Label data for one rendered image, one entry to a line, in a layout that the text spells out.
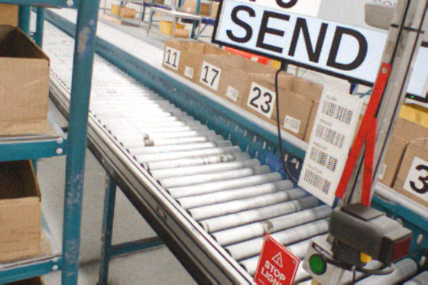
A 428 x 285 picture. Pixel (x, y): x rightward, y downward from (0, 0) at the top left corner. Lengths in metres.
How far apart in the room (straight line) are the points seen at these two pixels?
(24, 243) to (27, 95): 0.23
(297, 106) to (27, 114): 1.17
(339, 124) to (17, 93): 0.50
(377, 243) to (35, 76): 0.53
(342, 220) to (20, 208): 0.48
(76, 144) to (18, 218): 0.15
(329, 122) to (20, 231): 0.53
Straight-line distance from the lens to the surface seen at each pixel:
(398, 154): 1.34
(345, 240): 0.66
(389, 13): 0.78
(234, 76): 1.87
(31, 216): 0.65
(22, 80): 0.58
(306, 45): 0.83
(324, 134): 0.73
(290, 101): 1.61
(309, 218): 1.35
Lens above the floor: 1.36
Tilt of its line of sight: 18 degrees down
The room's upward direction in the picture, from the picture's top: 11 degrees clockwise
